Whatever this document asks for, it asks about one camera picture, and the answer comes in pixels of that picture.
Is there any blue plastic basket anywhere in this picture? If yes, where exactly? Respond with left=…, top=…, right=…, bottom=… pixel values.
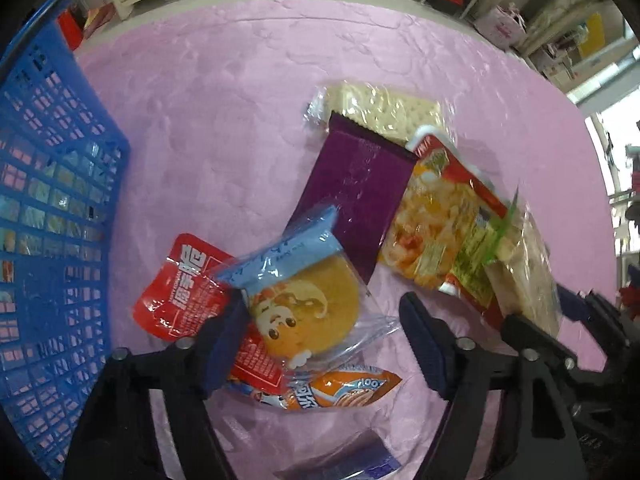
left=0, top=0, right=132, bottom=480

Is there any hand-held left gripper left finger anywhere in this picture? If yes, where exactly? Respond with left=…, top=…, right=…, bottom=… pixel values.
left=62, top=297, right=251, bottom=480

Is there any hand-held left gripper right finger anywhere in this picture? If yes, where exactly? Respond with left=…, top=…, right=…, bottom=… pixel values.
left=398, top=291, right=586, bottom=480

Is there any orange flat box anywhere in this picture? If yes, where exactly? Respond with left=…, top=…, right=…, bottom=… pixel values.
left=82, top=2, right=117, bottom=41

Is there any clear green-edged biscuit packet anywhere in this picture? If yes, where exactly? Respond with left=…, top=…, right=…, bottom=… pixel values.
left=482, top=187, right=563, bottom=338

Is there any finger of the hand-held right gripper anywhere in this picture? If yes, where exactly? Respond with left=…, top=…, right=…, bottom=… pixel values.
left=554, top=284, right=637, bottom=377
left=501, top=311, right=609, bottom=387

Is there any yellow board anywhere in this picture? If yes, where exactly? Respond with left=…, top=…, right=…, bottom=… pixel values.
left=580, top=12, right=607, bottom=58

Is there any red bag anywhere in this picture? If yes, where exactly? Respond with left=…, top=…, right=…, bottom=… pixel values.
left=57, top=9, right=85, bottom=52

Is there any purple snack packet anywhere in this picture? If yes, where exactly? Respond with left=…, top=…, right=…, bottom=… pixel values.
left=287, top=111, right=420, bottom=286

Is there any pink tablecloth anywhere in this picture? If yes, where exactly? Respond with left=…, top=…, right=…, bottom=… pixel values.
left=75, top=0, right=618, bottom=480

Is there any dark blue snack packet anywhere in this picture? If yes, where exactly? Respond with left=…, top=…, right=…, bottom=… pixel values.
left=272, top=430, right=403, bottom=480

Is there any yellow red snack packet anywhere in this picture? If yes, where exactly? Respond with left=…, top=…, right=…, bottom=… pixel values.
left=377, top=125, right=516, bottom=313

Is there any orange snack packet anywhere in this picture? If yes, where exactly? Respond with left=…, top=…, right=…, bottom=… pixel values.
left=225, top=364, right=403, bottom=412

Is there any blue cartoon cake packet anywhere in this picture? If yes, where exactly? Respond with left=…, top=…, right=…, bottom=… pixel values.
left=215, top=204, right=403, bottom=368

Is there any pink bag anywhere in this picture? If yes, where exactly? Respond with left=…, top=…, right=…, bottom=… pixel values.
left=472, top=4, right=528, bottom=51

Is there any clear cracker packet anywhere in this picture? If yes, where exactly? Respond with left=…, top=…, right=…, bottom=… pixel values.
left=305, top=81, right=446, bottom=143

